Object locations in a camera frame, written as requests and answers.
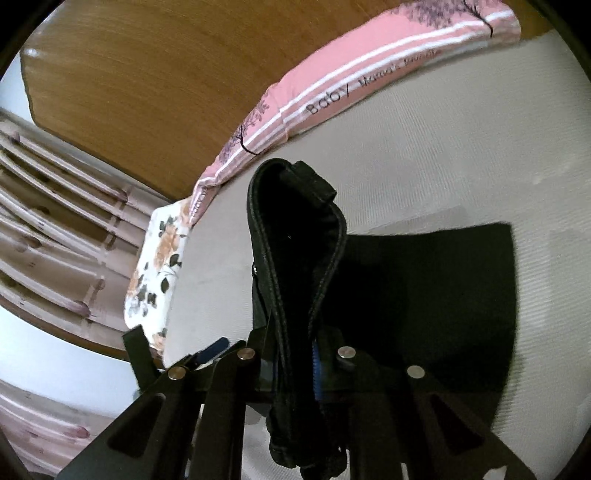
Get black pants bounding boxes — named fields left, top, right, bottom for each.
left=246, top=159, right=529, bottom=479

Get floral pillow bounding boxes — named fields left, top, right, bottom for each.
left=124, top=199, right=190, bottom=355

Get beige curtain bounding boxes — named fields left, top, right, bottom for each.
left=0, top=108, right=172, bottom=476

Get wooden headboard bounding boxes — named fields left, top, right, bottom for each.
left=20, top=0, right=555, bottom=202

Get grey woven bed mat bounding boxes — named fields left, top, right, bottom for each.
left=163, top=29, right=591, bottom=480

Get pink striped bolster pillow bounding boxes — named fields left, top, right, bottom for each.
left=187, top=1, right=521, bottom=225

